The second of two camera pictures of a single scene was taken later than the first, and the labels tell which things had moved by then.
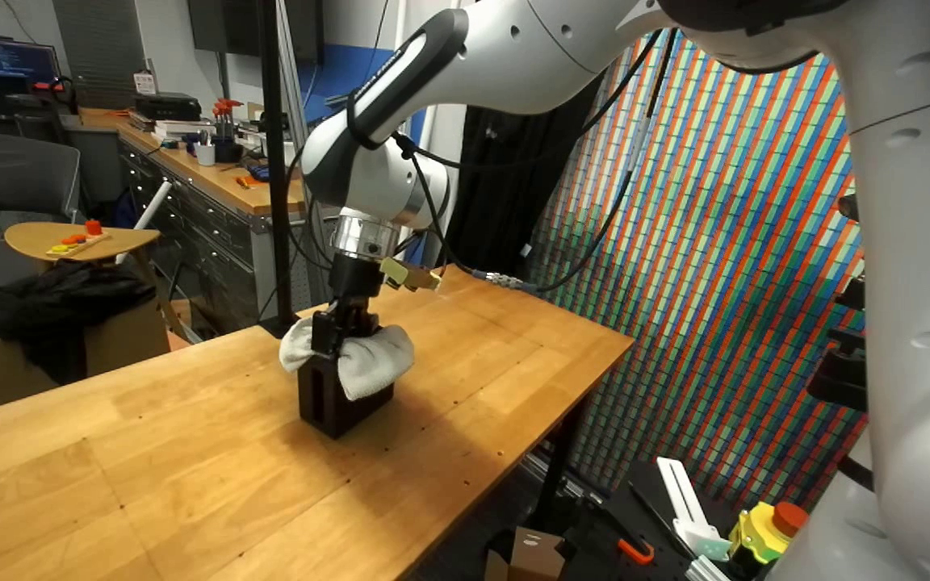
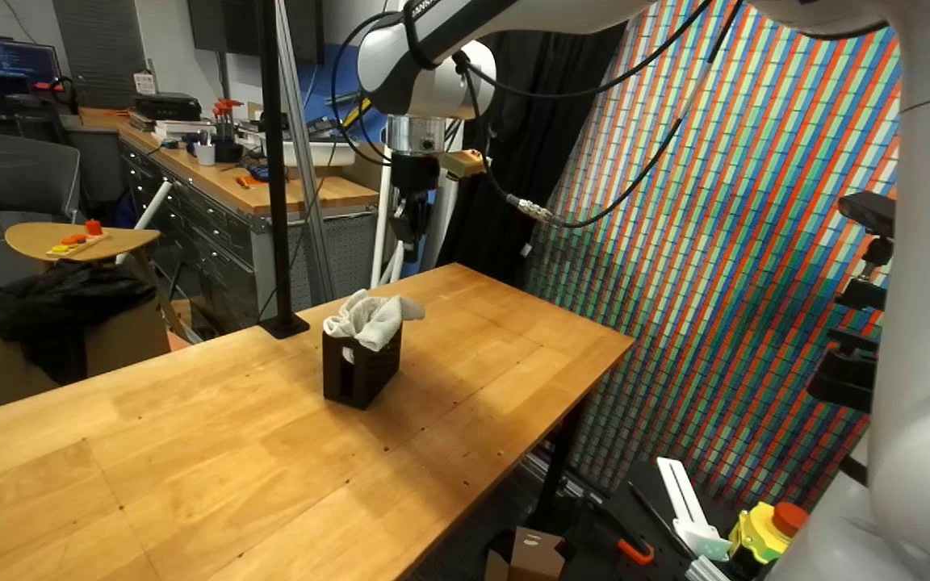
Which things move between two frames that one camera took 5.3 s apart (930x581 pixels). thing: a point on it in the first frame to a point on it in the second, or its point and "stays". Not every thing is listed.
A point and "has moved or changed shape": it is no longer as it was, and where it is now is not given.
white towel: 366,362 has moved or changed shape
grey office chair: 21,173 stays
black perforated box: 327,406 to 355,374
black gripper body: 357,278 to 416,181
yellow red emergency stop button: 771,527 stays
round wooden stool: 69,240 stays
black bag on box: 53,310 stays
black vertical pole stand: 277,118 stays
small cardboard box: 535,556 stays
